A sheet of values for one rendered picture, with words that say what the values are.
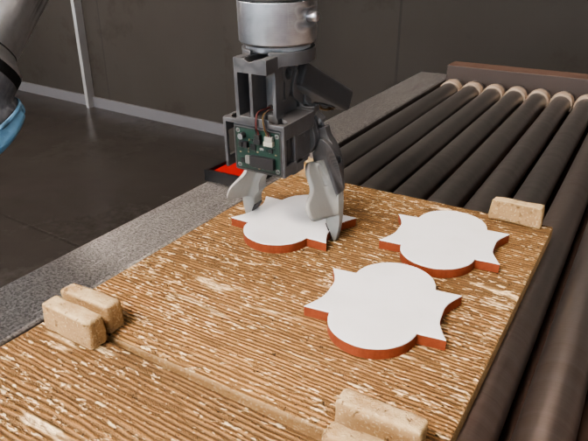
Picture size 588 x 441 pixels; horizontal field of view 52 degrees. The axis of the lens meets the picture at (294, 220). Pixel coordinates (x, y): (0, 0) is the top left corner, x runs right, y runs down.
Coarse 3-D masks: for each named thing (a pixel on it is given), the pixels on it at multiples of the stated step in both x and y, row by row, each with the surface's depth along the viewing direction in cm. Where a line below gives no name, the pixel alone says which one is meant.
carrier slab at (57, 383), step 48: (48, 336) 50; (0, 384) 45; (48, 384) 45; (96, 384) 45; (144, 384) 45; (192, 384) 45; (0, 432) 40; (48, 432) 40; (96, 432) 40; (144, 432) 40; (192, 432) 40; (240, 432) 40; (288, 432) 40
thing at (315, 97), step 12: (300, 72) 59; (312, 72) 60; (300, 84) 59; (312, 84) 61; (324, 84) 62; (336, 84) 65; (312, 96) 64; (324, 96) 63; (336, 96) 65; (348, 96) 68; (324, 108) 67; (336, 108) 69; (348, 108) 68
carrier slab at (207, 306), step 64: (384, 192) 78; (192, 256) 63; (256, 256) 63; (320, 256) 63; (384, 256) 63; (512, 256) 63; (128, 320) 52; (192, 320) 52; (256, 320) 52; (320, 320) 52; (448, 320) 52; (256, 384) 45; (320, 384) 45; (384, 384) 45; (448, 384) 45
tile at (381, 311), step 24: (384, 264) 59; (336, 288) 55; (360, 288) 55; (384, 288) 55; (408, 288) 55; (432, 288) 55; (312, 312) 52; (336, 312) 51; (360, 312) 51; (384, 312) 51; (408, 312) 51; (432, 312) 51; (336, 336) 49; (360, 336) 48; (384, 336) 48; (408, 336) 48; (432, 336) 48
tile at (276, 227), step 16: (256, 208) 71; (272, 208) 71; (288, 208) 71; (304, 208) 71; (240, 224) 68; (256, 224) 67; (272, 224) 67; (288, 224) 67; (304, 224) 67; (320, 224) 67; (352, 224) 69; (256, 240) 64; (272, 240) 64; (288, 240) 64; (304, 240) 64; (320, 240) 64
